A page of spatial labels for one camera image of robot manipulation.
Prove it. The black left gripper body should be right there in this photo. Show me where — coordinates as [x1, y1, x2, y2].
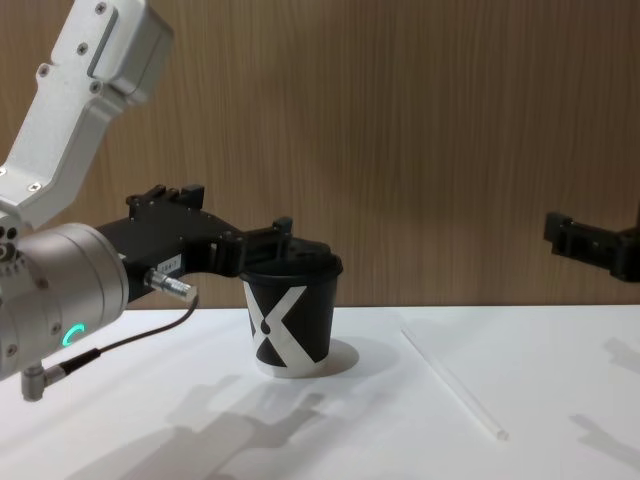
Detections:
[94, 211, 241, 305]

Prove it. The black paper cup white pattern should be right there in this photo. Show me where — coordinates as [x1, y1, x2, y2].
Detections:
[242, 275, 340, 379]

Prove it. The clear plastic straw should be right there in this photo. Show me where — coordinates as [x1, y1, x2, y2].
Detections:
[400, 326, 511, 442]

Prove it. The thin dark gripper cable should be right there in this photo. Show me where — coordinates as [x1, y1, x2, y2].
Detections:
[20, 269, 200, 401]

